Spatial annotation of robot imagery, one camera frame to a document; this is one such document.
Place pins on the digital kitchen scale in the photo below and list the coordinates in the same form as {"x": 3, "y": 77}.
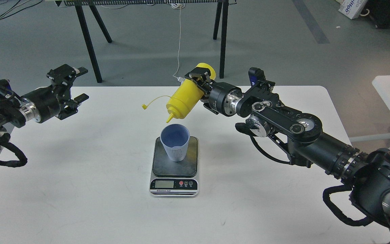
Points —
{"x": 175, "y": 179}

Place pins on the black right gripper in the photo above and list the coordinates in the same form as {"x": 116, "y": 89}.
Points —
{"x": 217, "y": 97}

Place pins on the white power adapter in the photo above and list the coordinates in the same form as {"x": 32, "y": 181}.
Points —
{"x": 181, "y": 79}

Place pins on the white cardboard box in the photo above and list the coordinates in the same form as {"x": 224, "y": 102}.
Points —
{"x": 352, "y": 8}

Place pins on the blue plastic cup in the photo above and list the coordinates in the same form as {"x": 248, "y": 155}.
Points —
{"x": 175, "y": 140}

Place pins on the yellow squeeze bottle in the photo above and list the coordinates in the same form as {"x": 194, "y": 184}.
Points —
{"x": 188, "y": 94}

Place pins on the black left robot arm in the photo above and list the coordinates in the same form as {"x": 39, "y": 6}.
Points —
{"x": 10, "y": 112}

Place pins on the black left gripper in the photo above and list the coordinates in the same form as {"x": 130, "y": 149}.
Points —
{"x": 55, "y": 100}

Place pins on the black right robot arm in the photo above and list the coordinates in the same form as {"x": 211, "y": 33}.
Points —
{"x": 292, "y": 137}

